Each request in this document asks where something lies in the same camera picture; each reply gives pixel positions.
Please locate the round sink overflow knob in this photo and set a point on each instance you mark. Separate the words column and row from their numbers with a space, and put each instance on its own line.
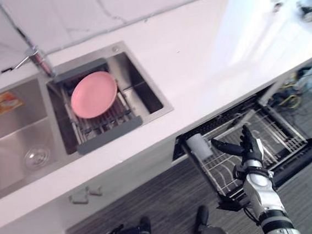
column 115, row 48

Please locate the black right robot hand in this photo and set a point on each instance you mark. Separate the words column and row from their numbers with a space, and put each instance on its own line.
column 254, row 149

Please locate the stainless steel double sink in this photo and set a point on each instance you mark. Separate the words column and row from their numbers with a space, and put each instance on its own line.
column 143, row 68

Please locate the pink plate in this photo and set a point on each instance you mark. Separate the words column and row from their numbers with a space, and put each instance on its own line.
column 94, row 95

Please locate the grey-ended sink drying rack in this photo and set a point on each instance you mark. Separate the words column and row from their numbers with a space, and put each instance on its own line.
column 107, row 125

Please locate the round sink drain strainer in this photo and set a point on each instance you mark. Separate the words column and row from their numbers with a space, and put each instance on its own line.
column 37, row 157

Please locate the orange sticker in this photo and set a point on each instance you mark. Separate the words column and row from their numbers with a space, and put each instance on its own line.
column 1, row 104

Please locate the white cup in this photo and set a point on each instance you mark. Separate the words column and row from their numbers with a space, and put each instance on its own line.
column 201, row 147

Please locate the grey bracket piece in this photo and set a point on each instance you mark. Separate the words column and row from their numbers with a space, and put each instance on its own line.
column 96, row 191
column 79, row 197

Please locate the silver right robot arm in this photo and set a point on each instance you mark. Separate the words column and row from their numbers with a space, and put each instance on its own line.
column 261, row 192

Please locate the black round device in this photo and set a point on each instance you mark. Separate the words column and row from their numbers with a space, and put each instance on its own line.
column 309, row 13

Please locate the chrome faucet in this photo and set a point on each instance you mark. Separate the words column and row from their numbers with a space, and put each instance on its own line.
column 43, row 62

